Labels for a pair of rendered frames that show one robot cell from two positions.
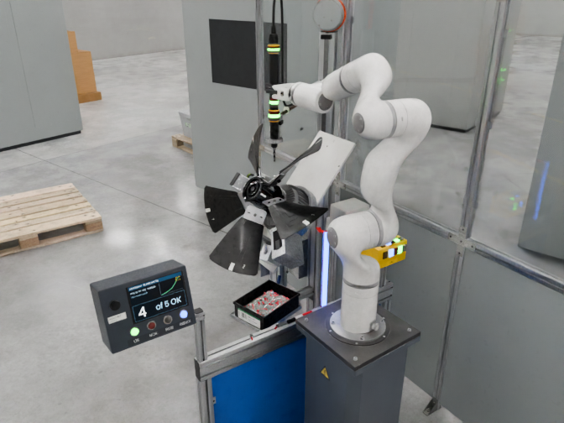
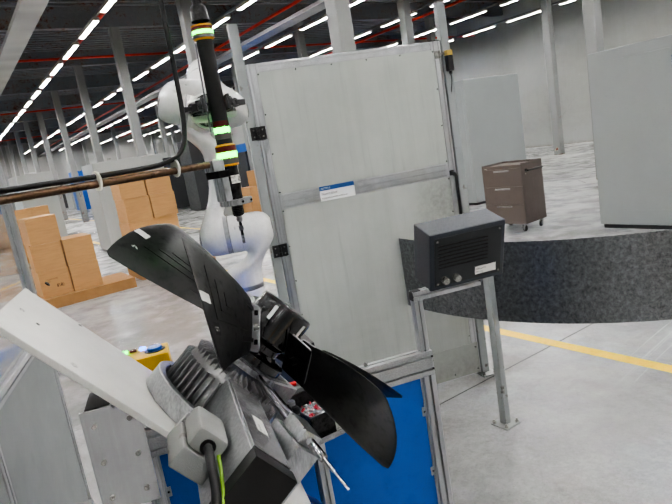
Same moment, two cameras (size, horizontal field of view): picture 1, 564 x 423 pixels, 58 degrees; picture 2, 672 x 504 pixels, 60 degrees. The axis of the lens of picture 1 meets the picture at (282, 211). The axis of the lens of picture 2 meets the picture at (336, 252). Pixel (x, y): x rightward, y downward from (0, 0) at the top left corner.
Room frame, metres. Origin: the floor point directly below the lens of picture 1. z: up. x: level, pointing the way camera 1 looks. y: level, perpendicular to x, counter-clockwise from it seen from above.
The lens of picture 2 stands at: (3.08, 0.60, 1.54)
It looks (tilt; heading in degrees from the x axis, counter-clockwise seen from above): 11 degrees down; 198
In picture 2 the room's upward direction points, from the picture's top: 10 degrees counter-clockwise
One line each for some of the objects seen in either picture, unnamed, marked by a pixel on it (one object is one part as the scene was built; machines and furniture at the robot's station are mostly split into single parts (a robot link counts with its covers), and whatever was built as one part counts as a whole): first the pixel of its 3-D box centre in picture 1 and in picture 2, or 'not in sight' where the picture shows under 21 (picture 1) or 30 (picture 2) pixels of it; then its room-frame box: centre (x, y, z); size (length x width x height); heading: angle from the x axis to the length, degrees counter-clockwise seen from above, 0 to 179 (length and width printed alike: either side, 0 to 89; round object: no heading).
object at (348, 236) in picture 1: (354, 248); (248, 250); (1.42, -0.23, 1.25); 0.19 x 0.12 x 0.24; 116
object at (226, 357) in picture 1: (304, 325); (294, 399); (1.60, -0.09, 0.82); 0.90 x 0.04 x 0.08; 124
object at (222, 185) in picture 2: (274, 128); (228, 182); (1.97, 0.03, 1.49); 0.09 x 0.07 x 0.10; 159
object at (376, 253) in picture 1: (383, 251); (142, 371); (1.82, -0.41, 1.02); 0.16 x 0.10 x 0.11; 124
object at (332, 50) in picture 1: (322, 201); not in sight; (2.63, -0.23, 0.90); 0.08 x 0.06 x 1.80; 69
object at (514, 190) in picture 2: not in sight; (515, 195); (-5.05, 0.59, 0.45); 0.68 x 0.47 x 0.90; 54
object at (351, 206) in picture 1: (347, 212); not in sight; (2.44, -0.35, 0.92); 0.17 x 0.16 x 0.11; 124
